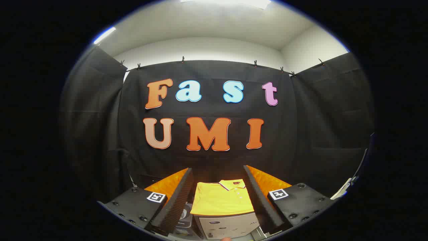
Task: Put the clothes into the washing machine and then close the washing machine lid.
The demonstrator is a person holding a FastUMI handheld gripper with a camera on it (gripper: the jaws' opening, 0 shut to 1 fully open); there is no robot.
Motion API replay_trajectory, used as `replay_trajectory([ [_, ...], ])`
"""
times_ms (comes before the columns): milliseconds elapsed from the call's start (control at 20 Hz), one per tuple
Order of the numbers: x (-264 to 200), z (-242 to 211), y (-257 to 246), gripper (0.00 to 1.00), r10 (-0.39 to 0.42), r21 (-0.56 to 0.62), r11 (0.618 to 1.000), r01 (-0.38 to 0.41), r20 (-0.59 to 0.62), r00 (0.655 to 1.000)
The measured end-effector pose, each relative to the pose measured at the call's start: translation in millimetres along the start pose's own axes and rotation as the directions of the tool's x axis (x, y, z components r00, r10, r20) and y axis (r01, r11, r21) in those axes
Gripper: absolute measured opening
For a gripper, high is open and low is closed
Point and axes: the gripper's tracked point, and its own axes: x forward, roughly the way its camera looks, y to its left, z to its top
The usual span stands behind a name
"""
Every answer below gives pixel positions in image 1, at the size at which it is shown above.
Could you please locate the grey white cabinet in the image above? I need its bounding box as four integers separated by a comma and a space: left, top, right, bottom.
194, 213, 260, 240

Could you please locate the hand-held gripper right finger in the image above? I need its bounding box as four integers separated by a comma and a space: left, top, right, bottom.
243, 165, 336, 235

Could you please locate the yellow polo shirt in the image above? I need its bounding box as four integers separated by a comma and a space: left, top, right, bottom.
190, 179, 254, 216

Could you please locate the white object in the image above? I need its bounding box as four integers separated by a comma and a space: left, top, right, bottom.
331, 177, 359, 200

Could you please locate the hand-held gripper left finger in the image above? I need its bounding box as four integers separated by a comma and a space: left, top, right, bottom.
98, 167, 195, 237

